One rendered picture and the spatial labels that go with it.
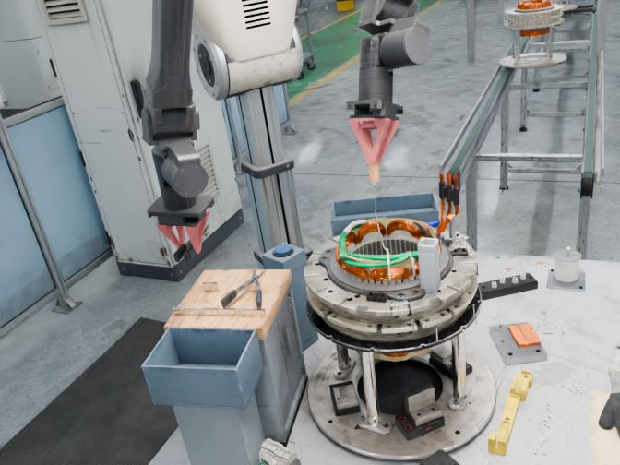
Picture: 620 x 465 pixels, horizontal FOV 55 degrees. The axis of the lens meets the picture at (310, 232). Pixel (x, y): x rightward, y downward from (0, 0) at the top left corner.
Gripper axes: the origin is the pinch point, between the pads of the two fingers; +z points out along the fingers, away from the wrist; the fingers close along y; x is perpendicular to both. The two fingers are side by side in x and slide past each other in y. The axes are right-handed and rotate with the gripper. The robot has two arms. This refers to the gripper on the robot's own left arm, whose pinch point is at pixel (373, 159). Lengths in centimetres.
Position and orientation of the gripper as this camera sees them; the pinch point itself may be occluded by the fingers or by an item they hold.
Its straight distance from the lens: 101.8
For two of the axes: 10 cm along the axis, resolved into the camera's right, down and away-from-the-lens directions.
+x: -8.6, -0.6, 5.0
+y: 5.1, -0.7, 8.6
